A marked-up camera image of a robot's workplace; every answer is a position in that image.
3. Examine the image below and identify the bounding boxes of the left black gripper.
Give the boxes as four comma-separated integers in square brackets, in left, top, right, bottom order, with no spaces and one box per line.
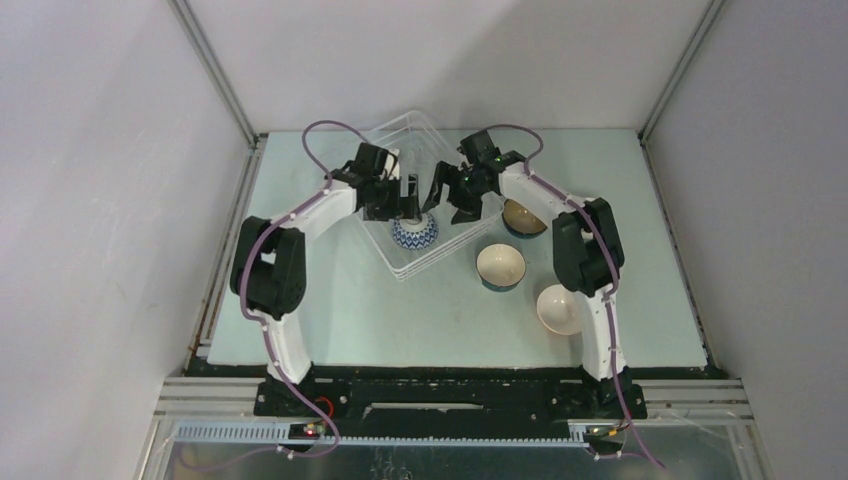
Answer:
[364,174,421,224]

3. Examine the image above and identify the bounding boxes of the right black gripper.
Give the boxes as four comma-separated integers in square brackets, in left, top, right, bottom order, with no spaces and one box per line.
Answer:
[421,161,490,226]

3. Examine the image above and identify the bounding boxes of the blue white patterned bowl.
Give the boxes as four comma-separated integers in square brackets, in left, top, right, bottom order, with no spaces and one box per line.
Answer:
[390,213,439,251]

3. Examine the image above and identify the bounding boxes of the dark blue floral bowl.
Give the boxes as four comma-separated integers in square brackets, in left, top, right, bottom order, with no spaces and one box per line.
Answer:
[501,199,548,239]

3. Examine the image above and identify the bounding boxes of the teal bowl white dots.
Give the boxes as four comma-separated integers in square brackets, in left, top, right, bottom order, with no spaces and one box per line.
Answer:
[475,243,527,292]

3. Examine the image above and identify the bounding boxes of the plain white bowl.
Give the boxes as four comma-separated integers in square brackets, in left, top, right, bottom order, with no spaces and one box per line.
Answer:
[536,285,586,336]

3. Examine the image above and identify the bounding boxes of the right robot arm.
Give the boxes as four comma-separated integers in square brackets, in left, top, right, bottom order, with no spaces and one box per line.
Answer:
[422,129,626,418]

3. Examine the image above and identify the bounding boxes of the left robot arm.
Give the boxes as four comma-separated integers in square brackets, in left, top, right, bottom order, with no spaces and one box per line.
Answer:
[230,142,423,417]

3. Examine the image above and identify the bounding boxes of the white wire dish rack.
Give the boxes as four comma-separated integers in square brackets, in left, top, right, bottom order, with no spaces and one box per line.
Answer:
[330,111,503,281]

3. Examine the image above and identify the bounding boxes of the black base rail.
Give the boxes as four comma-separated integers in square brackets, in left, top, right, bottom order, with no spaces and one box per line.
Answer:
[185,360,730,442]

